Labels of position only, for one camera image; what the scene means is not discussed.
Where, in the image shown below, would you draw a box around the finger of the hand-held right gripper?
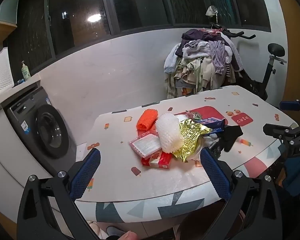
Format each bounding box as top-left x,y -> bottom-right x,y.
279,97 -> 300,112
262,121 -> 300,142

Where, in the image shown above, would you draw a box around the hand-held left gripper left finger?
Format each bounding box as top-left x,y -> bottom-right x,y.
17,148 -> 102,240

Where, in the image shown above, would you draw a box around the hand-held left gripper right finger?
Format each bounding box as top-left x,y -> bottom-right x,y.
199,148 -> 283,240

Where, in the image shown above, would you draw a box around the black cloth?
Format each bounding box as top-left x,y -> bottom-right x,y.
219,125 -> 244,152

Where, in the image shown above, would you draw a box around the gold foil bag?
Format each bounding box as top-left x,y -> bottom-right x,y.
172,119 -> 213,162

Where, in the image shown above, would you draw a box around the blue packet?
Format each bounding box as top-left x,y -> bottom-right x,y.
194,117 -> 227,133

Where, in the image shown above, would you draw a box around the red cardboard box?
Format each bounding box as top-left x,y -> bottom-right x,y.
141,151 -> 173,170

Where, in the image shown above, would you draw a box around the white foam fruit net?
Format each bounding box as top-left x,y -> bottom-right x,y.
155,113 -> 184,153

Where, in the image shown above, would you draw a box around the colourful snack wrapper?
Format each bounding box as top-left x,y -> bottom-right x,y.
186,110 -> 203,120

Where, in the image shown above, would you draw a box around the orange foam fruit net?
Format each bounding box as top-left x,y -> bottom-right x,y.
136,108 -> 160,132

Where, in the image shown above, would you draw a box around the printed cartoon table mat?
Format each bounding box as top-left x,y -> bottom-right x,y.
75,85 -> 299,203

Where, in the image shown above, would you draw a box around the black exercise bike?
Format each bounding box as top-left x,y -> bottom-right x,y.
210,22 -> 288,102

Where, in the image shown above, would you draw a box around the grey front-load washing machine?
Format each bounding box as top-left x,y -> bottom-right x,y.
4,86 -> 78,180

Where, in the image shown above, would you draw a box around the geometric patterned table cover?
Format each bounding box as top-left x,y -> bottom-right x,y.
74,135 -> 300,224

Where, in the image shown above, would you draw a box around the pile of clothes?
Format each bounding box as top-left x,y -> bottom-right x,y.
164,29 -> 243,99

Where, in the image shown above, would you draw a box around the green soap pump bottle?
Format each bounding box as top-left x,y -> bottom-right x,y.
21,61 -> 32,82

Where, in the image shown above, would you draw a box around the white hanging rag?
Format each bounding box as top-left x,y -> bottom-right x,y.
205,5 -> 218,18

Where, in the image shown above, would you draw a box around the dark framed window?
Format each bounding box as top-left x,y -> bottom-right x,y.
5,0 -> 272,74

